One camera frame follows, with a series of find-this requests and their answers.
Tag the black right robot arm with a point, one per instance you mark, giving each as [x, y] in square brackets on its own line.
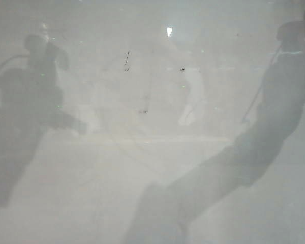
[274, 101]

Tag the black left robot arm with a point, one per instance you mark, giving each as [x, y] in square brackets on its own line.
[28, 96]

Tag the white glossy whiteboard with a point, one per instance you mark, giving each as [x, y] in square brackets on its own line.
[104, 190]

